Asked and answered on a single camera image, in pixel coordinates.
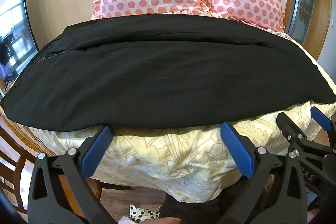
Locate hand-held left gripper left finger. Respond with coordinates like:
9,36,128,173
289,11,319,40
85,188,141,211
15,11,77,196
28,124,114,224

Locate wooden chair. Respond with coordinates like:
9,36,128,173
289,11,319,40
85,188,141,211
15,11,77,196
0,122,101,224

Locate person's dark trouser legs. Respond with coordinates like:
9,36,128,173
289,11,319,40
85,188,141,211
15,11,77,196
157,187,252,224

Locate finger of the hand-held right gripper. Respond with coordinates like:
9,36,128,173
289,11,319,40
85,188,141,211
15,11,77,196
276,112,307,155
311,107,336,141

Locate white black-dotted cloth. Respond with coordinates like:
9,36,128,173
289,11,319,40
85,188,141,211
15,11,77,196
129,203,161,222

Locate person's left hand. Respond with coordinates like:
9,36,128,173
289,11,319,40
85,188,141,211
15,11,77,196
139,217,181,224

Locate black pants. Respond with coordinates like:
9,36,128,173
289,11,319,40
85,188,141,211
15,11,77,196
0,14,336,132

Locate flat screen television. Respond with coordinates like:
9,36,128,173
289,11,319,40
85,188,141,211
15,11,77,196
0,0,40,84

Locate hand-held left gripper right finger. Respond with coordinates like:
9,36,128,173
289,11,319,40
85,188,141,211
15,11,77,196
218,122,309,224

